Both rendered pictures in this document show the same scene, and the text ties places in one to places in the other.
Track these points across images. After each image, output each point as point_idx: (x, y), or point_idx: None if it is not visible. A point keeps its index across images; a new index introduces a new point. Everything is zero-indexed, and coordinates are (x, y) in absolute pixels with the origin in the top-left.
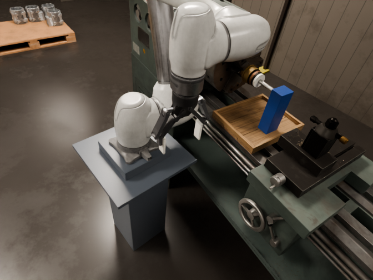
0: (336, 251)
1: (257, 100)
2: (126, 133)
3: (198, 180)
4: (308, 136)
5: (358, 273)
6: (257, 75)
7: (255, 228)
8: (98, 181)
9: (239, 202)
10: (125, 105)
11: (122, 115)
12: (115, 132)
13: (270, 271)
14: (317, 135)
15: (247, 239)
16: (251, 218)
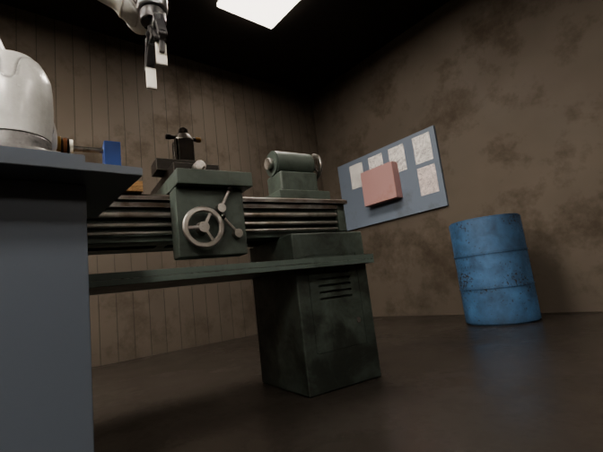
0: (260, 213)
1: None
2: (41, 98)
3: (94, 280)
4: (177, 147)
5: (278, 213)
6: (70, 139)
7: (217, 237)
8: (53, 163)
9: (184, 225)
10: (24, 55)
11: (30, 65)
12: (5, 105)
13: (258, 269)
14: (183, 141)
15: (219, 266)
16: (206, 229)
